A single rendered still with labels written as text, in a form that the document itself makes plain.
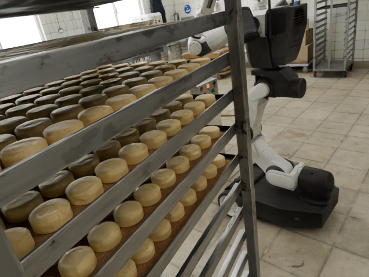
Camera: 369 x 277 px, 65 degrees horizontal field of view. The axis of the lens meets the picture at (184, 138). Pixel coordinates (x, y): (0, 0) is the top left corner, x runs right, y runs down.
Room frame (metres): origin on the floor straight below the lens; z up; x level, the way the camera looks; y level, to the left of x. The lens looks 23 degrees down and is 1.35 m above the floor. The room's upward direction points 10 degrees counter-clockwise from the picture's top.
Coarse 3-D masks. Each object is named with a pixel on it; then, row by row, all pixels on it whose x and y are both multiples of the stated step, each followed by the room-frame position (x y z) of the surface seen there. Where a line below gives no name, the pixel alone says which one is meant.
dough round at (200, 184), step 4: (200, 176) 0.62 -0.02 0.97; (204, 176) 0.62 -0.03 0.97; (196, 180) 0.61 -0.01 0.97; (200, 180) 0.60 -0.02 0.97; (204, 180) 0.60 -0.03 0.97; (196, 184) 0.59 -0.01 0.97; (200, 184) 0.59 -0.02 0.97; (204, 184) 0.59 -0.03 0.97; (192, 188) 0.59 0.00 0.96; (196, 188) 0.59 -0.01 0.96; (200, 188) 0.59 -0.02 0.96; (204, 188) 0.59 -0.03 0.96
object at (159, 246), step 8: (224, 168) 0.68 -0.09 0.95; (216, 176) 0.64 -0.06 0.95; (208, 184) 0.61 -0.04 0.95; (200, 192) 0.58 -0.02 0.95; (200, 200) 0.55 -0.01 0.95; (184, 208) 0.53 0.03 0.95; (192, 208) 0.53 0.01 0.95; (184, 216) 0.51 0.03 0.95; (176, 224) 0.48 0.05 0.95; (176, 232) 0.46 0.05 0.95; (168, 240) 0.44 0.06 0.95; (160, 248) 0.42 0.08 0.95; (136, 264) 0.40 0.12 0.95; (144, 264) 0.39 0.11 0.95; (152, 264) 0.39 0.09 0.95; (144, 272) 0.38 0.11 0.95
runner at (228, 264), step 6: (240, 234) 0.72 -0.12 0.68; (234, 240) 0.70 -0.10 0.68; (240, 240) 0.66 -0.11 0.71; (234, 246) 0.67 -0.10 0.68; (240, 246) 0.66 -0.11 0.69; (228, 252) 0.65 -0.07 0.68; (234, 252) 0.62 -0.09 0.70; (228, 258) 0.63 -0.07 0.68; (234, 258) 0.62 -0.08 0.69; (222, 264) 0.61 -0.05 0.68; (228, 264) 0.58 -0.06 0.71; (222, 270) 0.59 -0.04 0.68; (228, 270) 0.58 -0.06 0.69; (216, 276) 0.58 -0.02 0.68; (222, 276) 0.55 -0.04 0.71
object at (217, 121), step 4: (192, 88) 2.07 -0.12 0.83; (188, 92) 2.06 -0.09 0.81; (192, 92) 2.06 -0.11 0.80; (220, 112) 2.28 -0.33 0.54; (216, 116) 2.23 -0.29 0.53; (220, 116) 2.27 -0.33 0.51; (212, 120) 2.19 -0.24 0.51; (216, 120) 2.23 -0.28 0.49; (220, 120) 2.27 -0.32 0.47; (208, 124) 2.15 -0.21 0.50; (212, 124) 2.19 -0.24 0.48; (216, 124) 2.23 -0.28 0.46; (220, 124) 2.26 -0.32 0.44; (224, 148) 2.28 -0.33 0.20; (220, 152) 2.23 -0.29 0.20; (224, 152) 2.27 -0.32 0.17
